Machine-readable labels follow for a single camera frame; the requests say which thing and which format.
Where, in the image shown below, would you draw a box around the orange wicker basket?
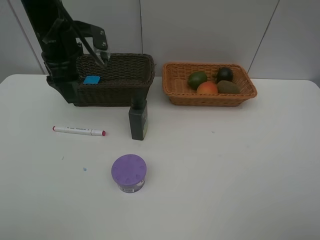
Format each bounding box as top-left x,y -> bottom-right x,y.
162,62 -> 258,107

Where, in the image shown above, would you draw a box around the orange red peach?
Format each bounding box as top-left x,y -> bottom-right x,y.
196,81 -> 218,95

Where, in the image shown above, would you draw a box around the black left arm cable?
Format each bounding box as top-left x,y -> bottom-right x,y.
57,0 -> 108,70

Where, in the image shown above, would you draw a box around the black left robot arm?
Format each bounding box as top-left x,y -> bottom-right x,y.
22,0 -> 84,104

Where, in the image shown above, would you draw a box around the dark green rectangular bottle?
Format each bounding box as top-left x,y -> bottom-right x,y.
128,97 -> 148,141

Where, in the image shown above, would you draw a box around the dark brown wicker basket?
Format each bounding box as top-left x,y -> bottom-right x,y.
74,53 -> 155,107

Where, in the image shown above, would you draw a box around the dark purple mangosteen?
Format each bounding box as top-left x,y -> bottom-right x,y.
215,67 -> 234,83

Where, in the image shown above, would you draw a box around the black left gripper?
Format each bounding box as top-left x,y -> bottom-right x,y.
41,42 -> 83,104

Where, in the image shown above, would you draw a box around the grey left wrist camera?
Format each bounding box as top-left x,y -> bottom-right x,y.
74,20 -> 111,68

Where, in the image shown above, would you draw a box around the blue whiteboard eraser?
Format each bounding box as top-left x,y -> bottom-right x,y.
83,75 -> 101,85

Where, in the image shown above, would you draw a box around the white marker red caps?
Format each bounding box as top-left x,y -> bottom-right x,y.
52,126 -> 106,137

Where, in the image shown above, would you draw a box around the purple lidded round can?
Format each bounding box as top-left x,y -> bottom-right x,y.
111,154 -> 147,194

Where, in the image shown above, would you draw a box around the brown kiwi fruit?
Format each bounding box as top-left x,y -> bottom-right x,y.
217,80 -> 241,95

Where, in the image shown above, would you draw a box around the green lime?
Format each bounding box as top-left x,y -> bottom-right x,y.
187,71 -> 208,90

